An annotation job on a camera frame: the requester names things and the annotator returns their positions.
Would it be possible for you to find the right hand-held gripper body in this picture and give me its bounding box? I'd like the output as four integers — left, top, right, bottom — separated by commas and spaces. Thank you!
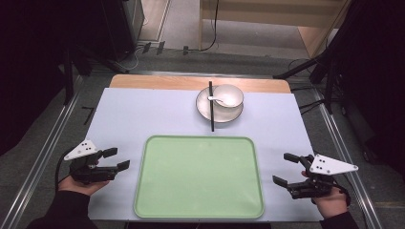
288, 154, 359, 200

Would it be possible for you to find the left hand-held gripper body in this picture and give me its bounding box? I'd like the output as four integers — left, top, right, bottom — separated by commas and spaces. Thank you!
63, 138, 119, 185

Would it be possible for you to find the person's right hand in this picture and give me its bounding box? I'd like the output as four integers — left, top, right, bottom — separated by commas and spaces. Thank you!
312, 186, 350, 219

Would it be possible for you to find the person's left hand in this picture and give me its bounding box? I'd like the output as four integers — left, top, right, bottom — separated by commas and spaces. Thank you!
57, 176, 110, 197

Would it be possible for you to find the pale lavender table mat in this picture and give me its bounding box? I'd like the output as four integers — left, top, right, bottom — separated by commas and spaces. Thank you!
87, 87, 325, 223

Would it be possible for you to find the black metal stand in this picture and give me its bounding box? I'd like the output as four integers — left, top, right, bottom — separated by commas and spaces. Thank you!
272, 47, 340, 116
61, 47, 96, 107

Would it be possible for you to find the light green plastic tray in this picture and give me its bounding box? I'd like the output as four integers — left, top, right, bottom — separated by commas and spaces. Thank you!
133, 135, 266, 220

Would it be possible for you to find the white round plate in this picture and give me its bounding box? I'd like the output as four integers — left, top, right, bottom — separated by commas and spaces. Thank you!
195, 86, 245, 124

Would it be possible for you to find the black chopstick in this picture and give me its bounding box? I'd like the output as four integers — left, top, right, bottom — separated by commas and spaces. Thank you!
207, 80, 216, 133

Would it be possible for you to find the white ceramic bowl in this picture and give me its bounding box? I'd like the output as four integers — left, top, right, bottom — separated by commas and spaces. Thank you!
212, 83, 245, 109

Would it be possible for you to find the white ceramic spoon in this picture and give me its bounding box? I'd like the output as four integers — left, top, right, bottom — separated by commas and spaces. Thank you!
207, 95, 236, 108

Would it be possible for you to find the dark curtain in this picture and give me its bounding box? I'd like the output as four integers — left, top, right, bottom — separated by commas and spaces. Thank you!
0, 0, 108, 157
318, 0, 405, 176

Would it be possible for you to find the black cabinet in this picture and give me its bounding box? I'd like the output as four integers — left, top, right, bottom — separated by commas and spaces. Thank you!
100, 0, 146, 64

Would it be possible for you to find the metal floor rail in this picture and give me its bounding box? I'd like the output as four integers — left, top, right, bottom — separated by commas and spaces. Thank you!
0, 90, 82, 229
312, 88, 384, 229

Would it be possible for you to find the black floor cable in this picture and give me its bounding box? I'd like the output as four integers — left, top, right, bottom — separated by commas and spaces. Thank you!
298, 98, 327, 116

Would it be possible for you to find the light wooden furniture frame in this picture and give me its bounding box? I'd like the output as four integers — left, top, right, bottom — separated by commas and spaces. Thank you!
198, 0, 352, 60

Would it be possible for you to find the black hanging cable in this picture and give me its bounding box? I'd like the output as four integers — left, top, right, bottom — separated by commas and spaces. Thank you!
182, 0, 221, 56

